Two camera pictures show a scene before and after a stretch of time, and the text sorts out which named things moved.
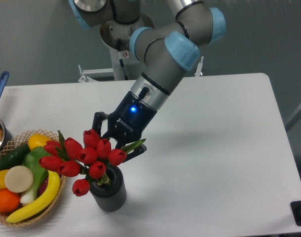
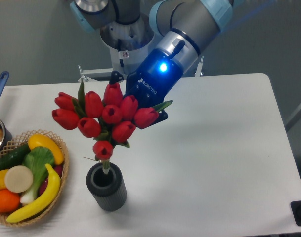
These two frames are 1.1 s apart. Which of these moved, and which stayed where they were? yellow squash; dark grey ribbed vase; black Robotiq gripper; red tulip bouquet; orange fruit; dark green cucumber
Moved: red tulip bouquet; black Robotiq gripper
Stayed: orange fruit; yellow squash; dark green cucumber; dark grey ribbed vase
